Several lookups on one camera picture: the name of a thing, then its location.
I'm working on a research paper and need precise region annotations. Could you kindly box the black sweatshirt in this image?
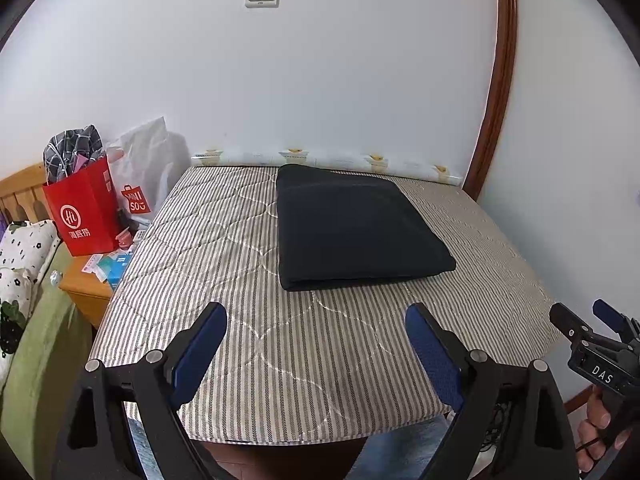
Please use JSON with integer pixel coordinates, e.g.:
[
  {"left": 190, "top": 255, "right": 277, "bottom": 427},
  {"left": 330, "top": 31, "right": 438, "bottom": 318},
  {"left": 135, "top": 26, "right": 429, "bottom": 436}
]
[{"left": 276, "top": 163, "right": 457, "bottom": 292}]

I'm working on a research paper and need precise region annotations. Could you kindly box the striped quilted mattress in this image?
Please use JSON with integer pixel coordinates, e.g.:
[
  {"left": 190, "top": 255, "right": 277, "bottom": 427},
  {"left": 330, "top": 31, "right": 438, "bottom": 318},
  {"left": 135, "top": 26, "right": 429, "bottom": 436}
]
[{"left": 91, "top": 165, "right": 566, "bottom": 446}]

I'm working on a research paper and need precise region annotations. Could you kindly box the wooden nightstand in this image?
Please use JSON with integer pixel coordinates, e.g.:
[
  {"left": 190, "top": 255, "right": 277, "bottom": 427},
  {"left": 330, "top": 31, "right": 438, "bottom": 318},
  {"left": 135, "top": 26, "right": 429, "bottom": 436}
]
[{"left": 58, "top": 252, "right": 131, "bottom": 328}]

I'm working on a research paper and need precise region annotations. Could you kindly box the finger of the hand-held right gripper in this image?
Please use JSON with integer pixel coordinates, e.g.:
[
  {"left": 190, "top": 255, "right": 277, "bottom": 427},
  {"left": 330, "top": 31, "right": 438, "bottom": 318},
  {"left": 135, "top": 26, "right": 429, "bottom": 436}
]
[
  {"left": 592, "top": 299, "right": 633, "bottom": 333},
  {"left": 549, "top": 302, "right": 593, "bottom": 347}
]

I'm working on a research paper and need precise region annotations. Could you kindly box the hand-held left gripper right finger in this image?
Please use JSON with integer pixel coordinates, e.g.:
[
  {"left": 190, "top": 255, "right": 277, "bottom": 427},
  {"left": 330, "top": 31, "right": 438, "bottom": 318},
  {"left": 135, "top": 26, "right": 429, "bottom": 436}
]
[{"left": 405, "top": 302, "right": 581, "bottom": 480}]

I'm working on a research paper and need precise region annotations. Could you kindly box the tangle of dark cables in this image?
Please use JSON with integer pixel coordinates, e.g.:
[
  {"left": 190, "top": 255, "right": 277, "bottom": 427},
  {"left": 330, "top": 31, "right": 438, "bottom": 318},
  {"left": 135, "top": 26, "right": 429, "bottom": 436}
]
[{"left": 480, "top": 402, "right": 511, "bottom": 453}]

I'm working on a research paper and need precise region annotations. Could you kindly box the person's right hand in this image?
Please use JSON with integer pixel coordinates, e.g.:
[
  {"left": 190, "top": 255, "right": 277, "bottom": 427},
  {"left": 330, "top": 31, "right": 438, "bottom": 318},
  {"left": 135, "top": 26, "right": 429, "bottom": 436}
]
[{"left": 575, "top": 392, "right": 630, "bottom": 471}]

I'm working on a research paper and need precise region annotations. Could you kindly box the wooden headboard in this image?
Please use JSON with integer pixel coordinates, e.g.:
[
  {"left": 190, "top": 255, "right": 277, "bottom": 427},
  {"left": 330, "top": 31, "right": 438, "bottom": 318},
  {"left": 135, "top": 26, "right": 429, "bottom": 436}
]
[{"left": 0, "top": 162, "right": 51, "bottom": 226}]

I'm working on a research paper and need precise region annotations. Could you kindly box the brown wooden door frame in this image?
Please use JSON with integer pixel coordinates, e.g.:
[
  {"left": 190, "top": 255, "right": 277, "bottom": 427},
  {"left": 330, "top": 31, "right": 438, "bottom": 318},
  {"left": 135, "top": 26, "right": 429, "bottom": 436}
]
[{"left": 462, "top": 0, "right": 518, "bottom": 198}]

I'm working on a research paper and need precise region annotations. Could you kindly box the plaid cloth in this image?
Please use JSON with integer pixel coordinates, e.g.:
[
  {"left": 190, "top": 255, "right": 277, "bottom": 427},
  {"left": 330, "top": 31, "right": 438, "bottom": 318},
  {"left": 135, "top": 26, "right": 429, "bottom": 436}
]
[{"left": 43, "top": 125, "right": 106, "bottom": 186}]

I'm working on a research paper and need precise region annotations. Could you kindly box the white floral pillow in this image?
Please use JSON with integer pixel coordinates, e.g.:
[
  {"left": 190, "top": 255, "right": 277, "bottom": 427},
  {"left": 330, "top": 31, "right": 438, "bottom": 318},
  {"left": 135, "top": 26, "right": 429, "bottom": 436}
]
[{"left": 0, "top": 219, "right": 62, "bottom": 361}]

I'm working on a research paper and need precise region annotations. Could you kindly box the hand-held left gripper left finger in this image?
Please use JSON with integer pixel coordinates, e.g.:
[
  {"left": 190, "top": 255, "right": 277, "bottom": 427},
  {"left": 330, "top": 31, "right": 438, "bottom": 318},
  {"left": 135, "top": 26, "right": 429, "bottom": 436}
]
[{"left": 52, "top": 302, "right": 228, "bottom": 480}]

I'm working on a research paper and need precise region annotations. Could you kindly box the red paper bag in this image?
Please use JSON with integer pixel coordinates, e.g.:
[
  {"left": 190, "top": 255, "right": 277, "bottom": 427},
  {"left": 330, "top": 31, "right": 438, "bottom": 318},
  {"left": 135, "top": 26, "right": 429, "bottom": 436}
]
[{"left": 42, "top": 156, "right": 121, "bottom": 257}]

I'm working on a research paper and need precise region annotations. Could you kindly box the green blanket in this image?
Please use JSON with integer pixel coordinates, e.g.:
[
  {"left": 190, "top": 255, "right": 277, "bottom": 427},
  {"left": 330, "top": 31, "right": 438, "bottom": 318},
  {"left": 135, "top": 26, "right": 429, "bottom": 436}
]
[{"left": 0, "top": 245, "right": 93, "bottom": 466}]

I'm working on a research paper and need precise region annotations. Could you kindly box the white plastic bag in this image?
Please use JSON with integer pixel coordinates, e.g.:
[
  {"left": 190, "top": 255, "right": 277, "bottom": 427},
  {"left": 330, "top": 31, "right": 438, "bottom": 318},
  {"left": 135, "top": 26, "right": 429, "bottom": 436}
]
[{"left": 105, "top": 116, "right": 193, "bottom": 226}]

